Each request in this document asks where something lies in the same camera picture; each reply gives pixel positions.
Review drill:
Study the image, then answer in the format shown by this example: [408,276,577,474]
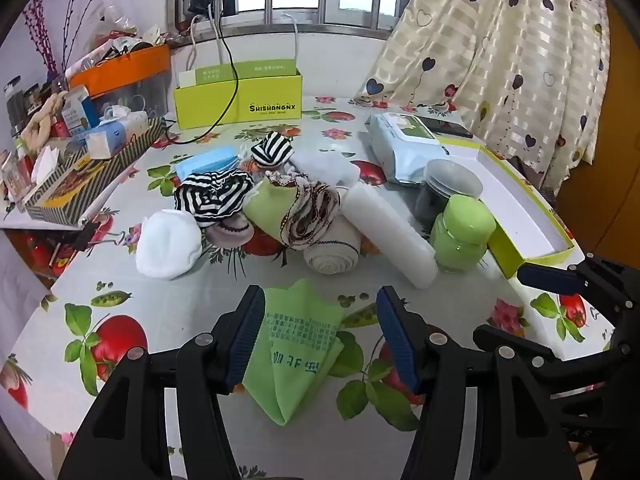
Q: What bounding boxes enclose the white blue tissue pack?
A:
[85,110,151,158]

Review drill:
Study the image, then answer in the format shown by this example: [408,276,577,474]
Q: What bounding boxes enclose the blue face mask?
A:
[175,146,240,178]

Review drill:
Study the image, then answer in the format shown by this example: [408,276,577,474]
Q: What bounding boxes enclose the wooden wardrobe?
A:
[557,0,640,261]

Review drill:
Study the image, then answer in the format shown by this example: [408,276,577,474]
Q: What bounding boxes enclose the brown white frilly cloth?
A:
[265,170,343,252]

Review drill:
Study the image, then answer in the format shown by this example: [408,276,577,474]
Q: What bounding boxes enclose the orange-rimmed clear bin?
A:
[67,44,173,121]

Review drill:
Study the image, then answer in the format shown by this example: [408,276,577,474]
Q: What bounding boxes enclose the black cable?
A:
[165,0,240,145]

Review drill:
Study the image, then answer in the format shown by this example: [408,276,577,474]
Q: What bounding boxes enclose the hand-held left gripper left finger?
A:
[57,285,267,480]

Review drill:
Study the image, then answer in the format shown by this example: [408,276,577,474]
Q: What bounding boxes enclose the striped cardboard tray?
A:
[22,117,168,226]

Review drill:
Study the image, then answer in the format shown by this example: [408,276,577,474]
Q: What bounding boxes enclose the beige braided ring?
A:
[20,95,66,148]

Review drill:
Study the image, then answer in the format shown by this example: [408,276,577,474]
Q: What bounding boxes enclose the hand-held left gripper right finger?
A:
[375,285,583,480]

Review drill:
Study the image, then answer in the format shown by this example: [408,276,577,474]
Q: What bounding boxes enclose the purple dried branches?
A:
[22,0,121,81]

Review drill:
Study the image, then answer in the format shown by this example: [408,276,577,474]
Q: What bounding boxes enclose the yellow-green box lid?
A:
[435,140,576,280]

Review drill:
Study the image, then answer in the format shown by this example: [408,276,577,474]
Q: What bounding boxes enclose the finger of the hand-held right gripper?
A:
[516,254,640,333]
[472,324,618,392]

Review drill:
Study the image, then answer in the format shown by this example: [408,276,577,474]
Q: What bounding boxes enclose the yellow-green cardboard box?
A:
[173,60,304,131]

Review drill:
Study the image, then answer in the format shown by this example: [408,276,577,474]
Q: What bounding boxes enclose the black phone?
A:
[415,115,473,140]

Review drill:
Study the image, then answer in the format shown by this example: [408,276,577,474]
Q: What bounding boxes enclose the white blue medicine box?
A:
[62,85,101,136]

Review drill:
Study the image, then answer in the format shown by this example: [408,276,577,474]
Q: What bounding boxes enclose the light green cloth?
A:
[243,178,301,241]

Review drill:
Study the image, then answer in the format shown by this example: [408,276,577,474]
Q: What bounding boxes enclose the broad-striped black white sock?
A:
[250,131,295,168]

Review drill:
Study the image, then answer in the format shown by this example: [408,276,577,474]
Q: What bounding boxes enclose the white round knit cloth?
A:
[135,209,203,281]

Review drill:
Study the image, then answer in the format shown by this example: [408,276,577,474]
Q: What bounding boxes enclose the floral fruit-print tablecloth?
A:
[0,92,616,480]

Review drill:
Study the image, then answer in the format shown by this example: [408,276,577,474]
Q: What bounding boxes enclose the green printed towel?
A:
[242,279,346,427]

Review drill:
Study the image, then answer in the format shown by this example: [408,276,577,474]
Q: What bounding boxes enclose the clear plastic jar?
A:
[414,158,483,228]

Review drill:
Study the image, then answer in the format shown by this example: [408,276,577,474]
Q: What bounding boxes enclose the white cable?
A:
[187,12,223,73]
[282,10,301,68]

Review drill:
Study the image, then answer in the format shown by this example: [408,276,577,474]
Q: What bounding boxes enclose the thin-striped black white cloth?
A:
[173,170,257,228]

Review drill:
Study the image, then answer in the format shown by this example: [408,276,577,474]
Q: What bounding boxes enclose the beige knit cloth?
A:
[302,215,362,276]

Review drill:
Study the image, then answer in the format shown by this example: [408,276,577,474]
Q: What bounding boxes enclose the grey sock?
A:
[205,212,256,251]

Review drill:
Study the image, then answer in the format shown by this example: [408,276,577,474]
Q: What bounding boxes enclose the wet wipes pack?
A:
[364,112,463,185]

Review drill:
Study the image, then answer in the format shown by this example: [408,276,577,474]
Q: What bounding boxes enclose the green plastic jar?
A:
[431,194,497,273]

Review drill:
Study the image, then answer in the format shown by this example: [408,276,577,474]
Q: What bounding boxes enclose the black binder clip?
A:
[70,220,126,251]

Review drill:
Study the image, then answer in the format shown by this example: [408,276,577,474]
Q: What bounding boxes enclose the cream heart-print curtain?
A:
[354,0,613,196]

